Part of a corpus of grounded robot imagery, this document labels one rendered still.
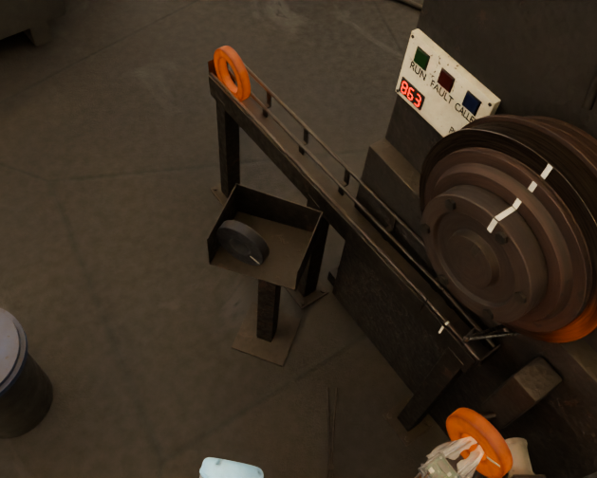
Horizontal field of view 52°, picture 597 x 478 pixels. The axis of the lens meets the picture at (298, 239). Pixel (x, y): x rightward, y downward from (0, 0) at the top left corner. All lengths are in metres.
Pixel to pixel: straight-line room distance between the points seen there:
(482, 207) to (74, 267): 1.76
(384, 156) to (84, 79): 1.87
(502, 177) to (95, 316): 1.67
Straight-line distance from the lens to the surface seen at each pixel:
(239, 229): 1.62
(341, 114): 2.96
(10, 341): 1.94
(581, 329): 1.26
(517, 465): 1.56
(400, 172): 1.63
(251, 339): 2.28
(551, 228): 1.12
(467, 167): 1.20
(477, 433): 1.34
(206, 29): 3.36
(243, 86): 2.04
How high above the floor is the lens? 2.10
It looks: 57 degrees down
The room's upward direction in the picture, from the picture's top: 7 degrees clockwise
